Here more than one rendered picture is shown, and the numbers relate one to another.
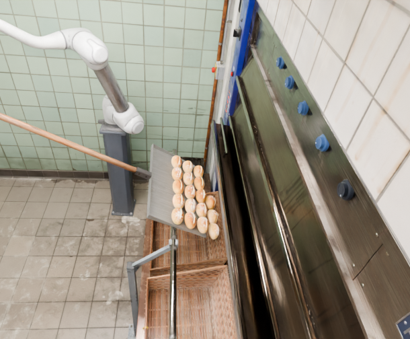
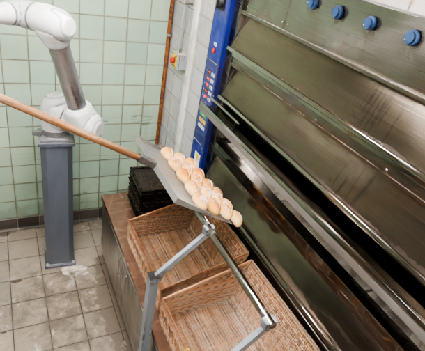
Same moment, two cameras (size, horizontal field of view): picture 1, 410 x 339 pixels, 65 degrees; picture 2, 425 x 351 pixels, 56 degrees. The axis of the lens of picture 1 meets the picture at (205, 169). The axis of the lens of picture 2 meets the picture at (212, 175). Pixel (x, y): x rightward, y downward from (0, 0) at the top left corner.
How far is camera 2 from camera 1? 76 cm
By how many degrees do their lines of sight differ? 21
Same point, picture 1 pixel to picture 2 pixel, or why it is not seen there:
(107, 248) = (54, 310)
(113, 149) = (55, 168)
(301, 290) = not seen: outside the picture
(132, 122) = (93, 120)
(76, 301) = not seen: outside the picture
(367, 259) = not seen: outside the picture
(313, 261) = not seen: outside the picture
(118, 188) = (58, 225)
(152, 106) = not seen: hidden behind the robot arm
